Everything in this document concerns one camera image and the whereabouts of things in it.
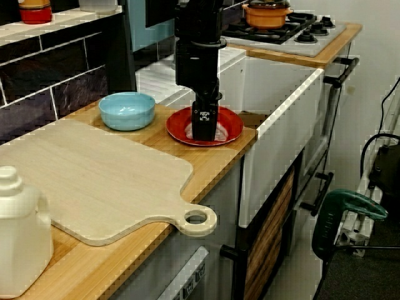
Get aluminium frame rail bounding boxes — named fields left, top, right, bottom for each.
left=336, top=209, right=376, bottom=258

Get grey stove top black grates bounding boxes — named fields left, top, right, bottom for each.
left=222, top=11, right=348, bottom=58

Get black oven door handle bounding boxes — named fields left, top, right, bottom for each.
left=323, top=57, right=360, bottom=89

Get white round container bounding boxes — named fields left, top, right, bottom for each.
left=77, top=0, right=123, bottom=15

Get wooden cutting board with handle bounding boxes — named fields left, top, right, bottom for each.
left=0, top=118, right=218, bottom=248

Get white toy kitchen cabinet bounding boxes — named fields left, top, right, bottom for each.
left=106, top=40, right=360, bottom=300

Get red plate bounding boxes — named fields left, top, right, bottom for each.
left=165, top=104, right=244, bottom=147

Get light blue bowl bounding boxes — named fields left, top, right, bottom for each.
left=98, top=91, right=156, bottom=131

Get red and yellow sauce jar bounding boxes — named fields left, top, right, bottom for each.
left=17, top=0, right=53, bottom=25

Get dark equipment box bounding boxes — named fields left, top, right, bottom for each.
left=368, top=144, right=400, bottom=193

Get dark grey upright post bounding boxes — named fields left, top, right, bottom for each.
left=106, top=0, right=138, bottom=101

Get orange pot with lid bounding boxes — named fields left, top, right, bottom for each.
left=242, top=0, right=294, bottom=31

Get white detergent bottle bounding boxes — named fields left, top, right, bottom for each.
left=0, top=166, right=54, bottom=299

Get thick black cable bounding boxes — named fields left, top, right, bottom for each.
left=361, top=133, right=400, bottom=188

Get grey dishwasher panel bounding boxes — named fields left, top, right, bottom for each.
left=156, top=245, right=211, bottom=300

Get wood pattern cabinet panel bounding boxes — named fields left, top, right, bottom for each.
left=243, top=170, right=296, bottom=300

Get green power tool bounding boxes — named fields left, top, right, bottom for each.
left=312, top=189, right=390, bottom=260

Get black cabinet door handle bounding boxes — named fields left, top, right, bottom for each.
left=219, top=244, right=248, bottom=261

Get red and white toy sushi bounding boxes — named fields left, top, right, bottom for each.
left=185, top=120, right=230, bottom=143

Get white sink basin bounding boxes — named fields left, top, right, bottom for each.
left=136, top=43, right=326, bottom=229

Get black drawer handle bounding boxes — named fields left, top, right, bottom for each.
left=300, top=171, right=334, bottom=217

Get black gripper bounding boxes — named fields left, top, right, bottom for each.
left=174, top=42, right=223, bottom=141

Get thin black cable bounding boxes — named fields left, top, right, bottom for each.
left=380, top=76, right=400, bottom=135

